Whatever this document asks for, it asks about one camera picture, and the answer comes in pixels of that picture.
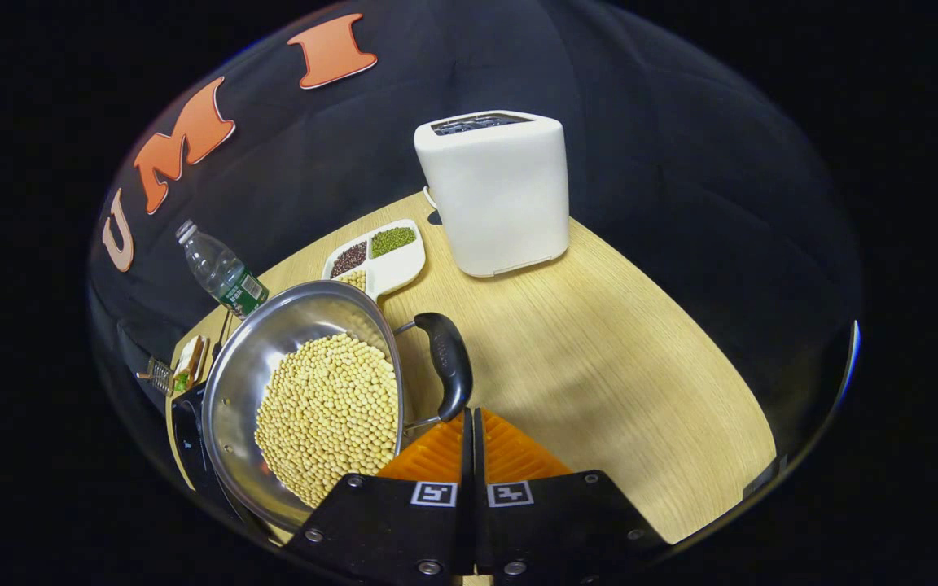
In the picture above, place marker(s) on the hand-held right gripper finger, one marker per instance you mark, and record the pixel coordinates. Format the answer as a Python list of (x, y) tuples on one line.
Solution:
[(466, 488), (479, 488)]

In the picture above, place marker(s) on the large pile of soybeans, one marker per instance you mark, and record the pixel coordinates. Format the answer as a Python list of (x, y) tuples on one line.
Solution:
[(326, 415)]

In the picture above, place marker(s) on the black induction cooktop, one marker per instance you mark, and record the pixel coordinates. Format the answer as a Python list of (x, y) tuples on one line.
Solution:
[(188, 443)]

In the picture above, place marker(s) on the white divided dish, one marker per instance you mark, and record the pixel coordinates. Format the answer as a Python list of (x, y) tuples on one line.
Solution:
[(400, 270)]

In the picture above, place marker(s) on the small pile of soybeans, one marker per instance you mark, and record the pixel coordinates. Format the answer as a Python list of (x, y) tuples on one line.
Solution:
[(354, 281)]

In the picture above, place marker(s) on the pile of dark red beans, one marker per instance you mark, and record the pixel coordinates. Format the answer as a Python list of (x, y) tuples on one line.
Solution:
[(349, 259)]

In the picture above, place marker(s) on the pile of green mung beans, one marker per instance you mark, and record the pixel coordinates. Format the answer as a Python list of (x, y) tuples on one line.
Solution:
[(393, 241)]

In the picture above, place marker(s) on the small white plate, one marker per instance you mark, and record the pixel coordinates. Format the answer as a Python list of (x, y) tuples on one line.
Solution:
[(205, 358)]

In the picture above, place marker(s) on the white toaster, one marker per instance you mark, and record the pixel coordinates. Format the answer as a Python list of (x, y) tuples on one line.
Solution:
[(501, 195)]

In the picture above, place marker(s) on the sandwich with lettuce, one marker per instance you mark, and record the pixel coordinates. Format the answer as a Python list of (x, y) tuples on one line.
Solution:
[(188, 362)]

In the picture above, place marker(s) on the clear plastic water bottle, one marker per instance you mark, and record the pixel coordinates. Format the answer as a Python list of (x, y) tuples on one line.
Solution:
[(221, 273)]

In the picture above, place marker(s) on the black backdrop cloth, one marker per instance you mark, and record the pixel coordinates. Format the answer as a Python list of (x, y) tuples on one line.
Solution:
[(640, 163)]

